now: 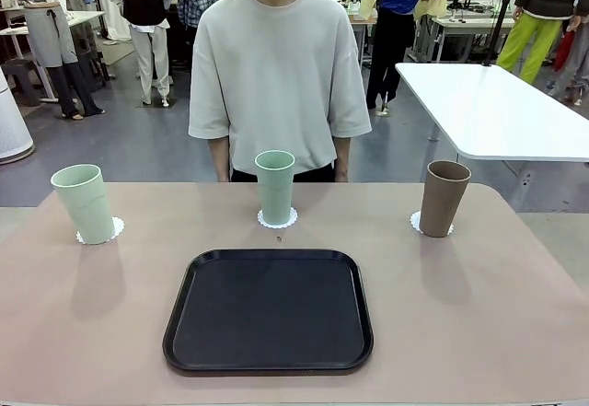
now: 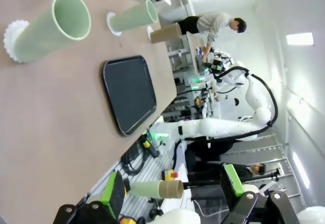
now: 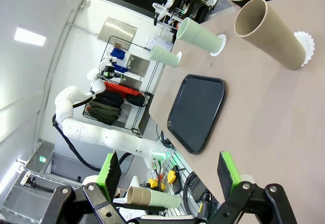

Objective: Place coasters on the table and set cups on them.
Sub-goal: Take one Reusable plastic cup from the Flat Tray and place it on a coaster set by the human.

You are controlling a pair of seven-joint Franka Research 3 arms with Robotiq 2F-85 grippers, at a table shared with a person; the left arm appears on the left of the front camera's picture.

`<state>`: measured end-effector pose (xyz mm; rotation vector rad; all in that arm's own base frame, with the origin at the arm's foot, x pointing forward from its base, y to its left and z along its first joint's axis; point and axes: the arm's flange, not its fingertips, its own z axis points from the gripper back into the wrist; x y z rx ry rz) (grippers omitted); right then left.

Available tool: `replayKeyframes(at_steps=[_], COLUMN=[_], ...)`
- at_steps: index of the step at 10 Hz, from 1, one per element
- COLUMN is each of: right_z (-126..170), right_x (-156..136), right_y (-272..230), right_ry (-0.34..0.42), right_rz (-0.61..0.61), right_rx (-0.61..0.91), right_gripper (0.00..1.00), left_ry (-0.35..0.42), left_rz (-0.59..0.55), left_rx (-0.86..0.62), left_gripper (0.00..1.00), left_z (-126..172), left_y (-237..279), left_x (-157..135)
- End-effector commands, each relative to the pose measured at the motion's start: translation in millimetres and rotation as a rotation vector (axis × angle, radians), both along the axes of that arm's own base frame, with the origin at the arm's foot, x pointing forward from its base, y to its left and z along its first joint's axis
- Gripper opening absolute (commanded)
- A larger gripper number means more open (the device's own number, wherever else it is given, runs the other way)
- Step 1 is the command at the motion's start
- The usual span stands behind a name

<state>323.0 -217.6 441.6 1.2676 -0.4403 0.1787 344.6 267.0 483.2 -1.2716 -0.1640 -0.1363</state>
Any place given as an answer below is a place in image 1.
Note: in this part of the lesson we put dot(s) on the mint green plastic cup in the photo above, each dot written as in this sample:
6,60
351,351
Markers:
274,194
87,208

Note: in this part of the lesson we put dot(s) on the white scalloped paper coaster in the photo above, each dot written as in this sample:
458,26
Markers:
414,222
261,220
119,227

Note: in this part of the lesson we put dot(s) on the brown plastic cup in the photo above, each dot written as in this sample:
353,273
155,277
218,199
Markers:
442,203

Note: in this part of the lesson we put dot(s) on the person's left forearm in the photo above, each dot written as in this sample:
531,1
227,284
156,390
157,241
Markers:
343,162

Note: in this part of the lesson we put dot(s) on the person's right forearm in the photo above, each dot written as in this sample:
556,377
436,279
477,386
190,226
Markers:
220,162

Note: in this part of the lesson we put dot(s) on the black plastic tray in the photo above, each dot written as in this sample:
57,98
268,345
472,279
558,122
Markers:
276,314

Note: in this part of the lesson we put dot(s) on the person in beige sweater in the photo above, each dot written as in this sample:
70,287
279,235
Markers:
276,56

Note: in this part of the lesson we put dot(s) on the white folding table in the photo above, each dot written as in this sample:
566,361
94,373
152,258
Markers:
483,107

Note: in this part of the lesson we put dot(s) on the long background workbench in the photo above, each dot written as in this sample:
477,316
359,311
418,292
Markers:
465,24

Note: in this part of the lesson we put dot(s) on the white background desk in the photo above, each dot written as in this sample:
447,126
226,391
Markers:
87,17

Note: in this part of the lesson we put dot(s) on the black tripod pole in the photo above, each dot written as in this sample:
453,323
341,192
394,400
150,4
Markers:
501,15

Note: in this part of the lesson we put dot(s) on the person in neon green trousers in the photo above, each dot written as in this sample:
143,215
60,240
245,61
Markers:
529,38

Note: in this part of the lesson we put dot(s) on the mannequin in grey shorts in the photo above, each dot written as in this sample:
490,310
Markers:
50,42

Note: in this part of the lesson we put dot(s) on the white cylindrical air purifier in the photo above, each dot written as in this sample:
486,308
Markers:
11,125

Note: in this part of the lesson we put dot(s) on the grey plastic stool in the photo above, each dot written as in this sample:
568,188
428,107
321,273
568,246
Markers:
20,74

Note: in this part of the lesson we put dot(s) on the person in grey trousers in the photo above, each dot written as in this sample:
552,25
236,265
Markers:
575,70

